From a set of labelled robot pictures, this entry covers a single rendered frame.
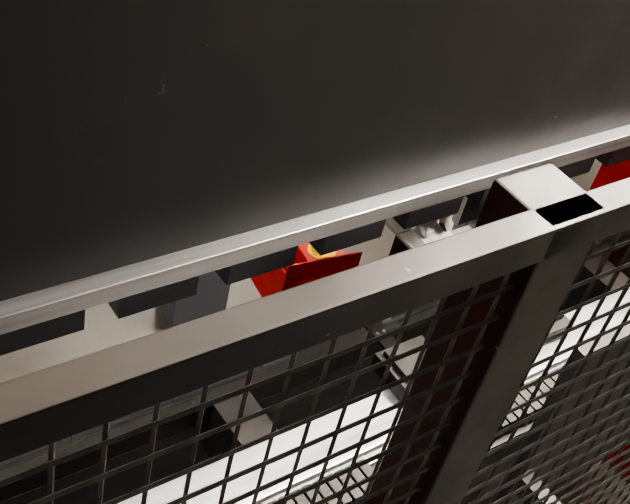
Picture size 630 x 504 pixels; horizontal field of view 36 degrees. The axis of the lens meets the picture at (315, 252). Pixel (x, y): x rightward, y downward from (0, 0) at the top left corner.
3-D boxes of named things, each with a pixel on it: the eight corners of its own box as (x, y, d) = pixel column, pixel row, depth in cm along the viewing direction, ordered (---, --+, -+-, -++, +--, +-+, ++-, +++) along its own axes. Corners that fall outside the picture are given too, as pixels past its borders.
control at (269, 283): (318, 263, 253) (332, 210, 241) (346, 305, 243) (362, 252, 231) (249, 276, 244) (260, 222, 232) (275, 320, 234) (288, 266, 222)
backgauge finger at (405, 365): (372, 297, 198) (377, 280, 195) (452, 386, 184) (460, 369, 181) (325, 314, 192) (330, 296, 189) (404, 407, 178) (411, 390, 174)
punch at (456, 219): (482, 216, 211) (496, 182, 205) (488, 222, 210) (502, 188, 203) (448, 227, 205) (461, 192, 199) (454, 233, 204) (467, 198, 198)
